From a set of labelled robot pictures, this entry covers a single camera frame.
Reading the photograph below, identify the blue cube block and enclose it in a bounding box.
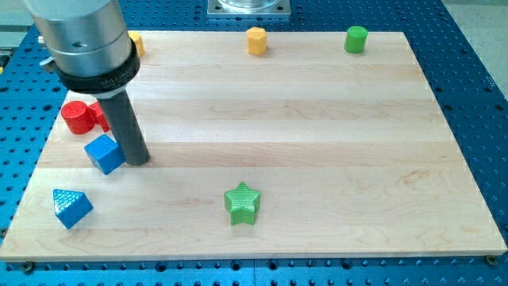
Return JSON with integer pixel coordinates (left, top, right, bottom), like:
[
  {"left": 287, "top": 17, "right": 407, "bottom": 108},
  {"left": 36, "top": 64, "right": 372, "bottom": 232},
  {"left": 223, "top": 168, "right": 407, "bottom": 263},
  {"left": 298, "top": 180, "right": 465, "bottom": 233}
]
[{"left": 84, "top": 134, "right": 125, "bottom": 175}]

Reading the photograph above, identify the yellow block behind arm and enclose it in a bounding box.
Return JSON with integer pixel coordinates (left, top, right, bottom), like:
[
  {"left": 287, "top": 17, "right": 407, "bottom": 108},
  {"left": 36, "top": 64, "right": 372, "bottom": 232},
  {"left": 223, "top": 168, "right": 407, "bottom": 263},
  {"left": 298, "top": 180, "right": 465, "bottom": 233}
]
[{"left": 128, "top": 30, "right": 145, "bottom": 57}]

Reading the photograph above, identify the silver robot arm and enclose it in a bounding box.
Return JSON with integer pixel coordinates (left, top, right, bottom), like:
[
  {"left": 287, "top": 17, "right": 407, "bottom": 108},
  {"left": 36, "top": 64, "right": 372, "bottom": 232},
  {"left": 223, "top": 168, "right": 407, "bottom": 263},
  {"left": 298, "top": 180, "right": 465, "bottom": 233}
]
[{"left": 25, "top": 0, "right": 140, "bottom": 99}]

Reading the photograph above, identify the blue triangle block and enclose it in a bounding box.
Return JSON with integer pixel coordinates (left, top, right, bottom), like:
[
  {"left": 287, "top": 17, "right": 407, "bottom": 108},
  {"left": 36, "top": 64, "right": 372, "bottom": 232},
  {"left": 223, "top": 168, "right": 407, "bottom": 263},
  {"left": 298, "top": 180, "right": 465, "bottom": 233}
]
[{"left": 52, "top": 189, "right": 94, "bottom": 229}]

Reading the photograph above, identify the light wooden board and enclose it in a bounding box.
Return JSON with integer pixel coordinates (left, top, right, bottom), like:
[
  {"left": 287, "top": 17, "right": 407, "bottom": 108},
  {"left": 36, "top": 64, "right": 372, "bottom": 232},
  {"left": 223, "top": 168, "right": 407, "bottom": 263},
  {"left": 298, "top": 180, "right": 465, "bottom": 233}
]
[{"left": 1, "top": 31, "right": 506, "bottom": 262}]

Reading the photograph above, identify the green star block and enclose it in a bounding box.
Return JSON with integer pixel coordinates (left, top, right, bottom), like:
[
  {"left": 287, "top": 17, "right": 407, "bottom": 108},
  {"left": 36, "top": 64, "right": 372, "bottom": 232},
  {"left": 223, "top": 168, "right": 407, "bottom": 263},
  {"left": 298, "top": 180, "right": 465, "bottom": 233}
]
[{"left": 224, "top": 182, "right": 261, "bottom": 226}]

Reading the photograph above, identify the yellow octagon block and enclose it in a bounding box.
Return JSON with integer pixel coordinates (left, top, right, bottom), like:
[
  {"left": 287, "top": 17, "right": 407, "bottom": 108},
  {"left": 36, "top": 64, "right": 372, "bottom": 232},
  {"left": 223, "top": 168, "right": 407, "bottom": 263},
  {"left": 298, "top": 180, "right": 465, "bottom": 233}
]
[{"left": 246, "top": 27, "right": 267, "bottom": 56}]

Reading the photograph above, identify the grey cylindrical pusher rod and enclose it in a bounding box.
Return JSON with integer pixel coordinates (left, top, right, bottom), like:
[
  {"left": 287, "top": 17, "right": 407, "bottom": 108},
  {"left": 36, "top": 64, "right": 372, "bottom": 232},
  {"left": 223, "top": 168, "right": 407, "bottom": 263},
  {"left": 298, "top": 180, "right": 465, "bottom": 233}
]
[{"left": 98, "top": 91, "right": 150, "bottom": 166}]

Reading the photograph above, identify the green cylinder block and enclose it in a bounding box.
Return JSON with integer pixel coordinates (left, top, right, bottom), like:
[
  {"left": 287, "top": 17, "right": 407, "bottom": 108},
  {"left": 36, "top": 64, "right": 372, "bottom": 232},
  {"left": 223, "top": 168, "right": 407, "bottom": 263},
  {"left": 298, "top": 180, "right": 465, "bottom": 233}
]
[{"left": 344, "top": 25, "right": 368, "bottom": 53}]

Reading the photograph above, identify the red angular block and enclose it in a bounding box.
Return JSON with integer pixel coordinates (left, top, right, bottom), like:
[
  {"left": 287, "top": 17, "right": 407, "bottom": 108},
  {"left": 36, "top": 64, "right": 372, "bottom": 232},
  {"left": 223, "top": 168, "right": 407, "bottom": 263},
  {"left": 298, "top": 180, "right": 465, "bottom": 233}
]
[{"left": 88, "top": 102, "right": 110, "bottom": 133}]

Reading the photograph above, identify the red cylinder block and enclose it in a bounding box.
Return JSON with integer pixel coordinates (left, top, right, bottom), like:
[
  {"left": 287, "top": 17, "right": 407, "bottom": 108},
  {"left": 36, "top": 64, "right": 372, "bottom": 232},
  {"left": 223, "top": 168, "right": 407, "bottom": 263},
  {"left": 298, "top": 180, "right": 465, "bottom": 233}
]
[{"left": 60, "top": 101, "right": 95, "bottom": 134}]

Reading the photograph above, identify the board clamp screw left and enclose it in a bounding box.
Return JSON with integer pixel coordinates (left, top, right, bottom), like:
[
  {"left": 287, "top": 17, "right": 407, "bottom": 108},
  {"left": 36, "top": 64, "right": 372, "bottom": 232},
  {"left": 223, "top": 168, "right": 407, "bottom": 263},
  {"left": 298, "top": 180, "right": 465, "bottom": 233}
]
[{"left": 20, "top": 261, "right": 35, "bottom": 274}]

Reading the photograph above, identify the board clamp screw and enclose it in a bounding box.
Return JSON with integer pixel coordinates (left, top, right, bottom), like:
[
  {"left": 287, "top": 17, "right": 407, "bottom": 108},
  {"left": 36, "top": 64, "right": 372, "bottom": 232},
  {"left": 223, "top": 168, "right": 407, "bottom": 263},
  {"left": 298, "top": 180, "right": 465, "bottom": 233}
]
[
  {"left": 484, "top": 255, "right": 498, "bottom": 266},
  {"left": 20, "top": 261, "right": 35, "bottom": 274}
]

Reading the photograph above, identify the board clamp screw right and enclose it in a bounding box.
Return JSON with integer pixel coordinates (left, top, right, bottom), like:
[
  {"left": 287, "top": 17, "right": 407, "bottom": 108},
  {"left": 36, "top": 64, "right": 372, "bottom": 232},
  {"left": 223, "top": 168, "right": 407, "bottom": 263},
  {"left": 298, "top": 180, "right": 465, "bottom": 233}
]
[{"left": 484, "top": 255, "right": 498, "bottom": 266}]

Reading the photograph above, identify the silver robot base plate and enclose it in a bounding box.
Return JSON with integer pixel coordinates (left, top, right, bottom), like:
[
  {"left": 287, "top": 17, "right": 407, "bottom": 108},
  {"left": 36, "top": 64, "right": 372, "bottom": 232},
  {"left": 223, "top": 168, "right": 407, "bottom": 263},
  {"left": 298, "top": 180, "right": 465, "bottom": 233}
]
[{"left": 207, "top": 0, "right": 291, "bottom": 16}]

